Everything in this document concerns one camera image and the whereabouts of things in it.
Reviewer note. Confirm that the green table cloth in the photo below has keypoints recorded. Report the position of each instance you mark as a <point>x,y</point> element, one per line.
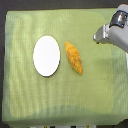
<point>98,96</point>

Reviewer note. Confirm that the white round plate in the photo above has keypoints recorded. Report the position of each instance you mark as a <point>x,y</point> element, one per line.
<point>46,56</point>

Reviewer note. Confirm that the golden bread roll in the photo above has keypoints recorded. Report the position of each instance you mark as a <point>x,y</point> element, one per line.
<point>73,57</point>

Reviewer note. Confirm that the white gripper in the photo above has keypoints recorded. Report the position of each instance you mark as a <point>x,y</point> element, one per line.
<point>116,31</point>

